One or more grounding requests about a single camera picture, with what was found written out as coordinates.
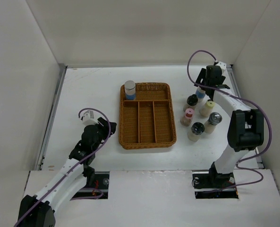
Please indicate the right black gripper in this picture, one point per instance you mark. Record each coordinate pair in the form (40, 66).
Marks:
(202, 75)

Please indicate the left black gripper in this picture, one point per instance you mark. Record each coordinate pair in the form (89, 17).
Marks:
(104, 124)

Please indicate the black cap spice bottle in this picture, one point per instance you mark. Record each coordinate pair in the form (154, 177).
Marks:
(191, 102)

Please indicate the yellow cap spice bottle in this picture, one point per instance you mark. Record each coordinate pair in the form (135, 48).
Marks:
(207, 108)

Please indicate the clear dome cap grinder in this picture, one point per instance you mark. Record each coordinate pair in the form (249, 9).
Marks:
(214, 119)

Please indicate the pink cap spice bottle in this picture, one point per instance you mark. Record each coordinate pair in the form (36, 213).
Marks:
(186, 119)

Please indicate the blue label silver cap jar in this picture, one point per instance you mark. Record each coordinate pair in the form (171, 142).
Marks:
(130, 90)

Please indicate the black dome cap grinder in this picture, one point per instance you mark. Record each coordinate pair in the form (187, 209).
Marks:
(196, 131)

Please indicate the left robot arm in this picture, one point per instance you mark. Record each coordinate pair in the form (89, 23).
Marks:
(40, 210)

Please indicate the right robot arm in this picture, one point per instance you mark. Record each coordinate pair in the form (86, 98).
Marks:
(245, 132)

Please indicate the brown wicker divided tray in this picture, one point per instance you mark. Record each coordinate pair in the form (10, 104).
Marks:
(148, 120)

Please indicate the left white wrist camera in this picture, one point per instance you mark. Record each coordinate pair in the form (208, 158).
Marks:
(88, 118)

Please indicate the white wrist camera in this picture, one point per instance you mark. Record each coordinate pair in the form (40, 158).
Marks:
(222, 65)
(88, 118)

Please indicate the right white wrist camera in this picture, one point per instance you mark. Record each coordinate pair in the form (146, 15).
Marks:
(222, 65)

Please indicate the left base mount slot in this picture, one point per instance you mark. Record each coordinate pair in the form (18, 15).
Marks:
(96, 188)

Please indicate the base mount slot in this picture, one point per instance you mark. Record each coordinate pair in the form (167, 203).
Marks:
(96, 188)
(215, 189)

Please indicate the right base mount slot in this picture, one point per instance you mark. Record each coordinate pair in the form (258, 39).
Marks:
(215, 189)

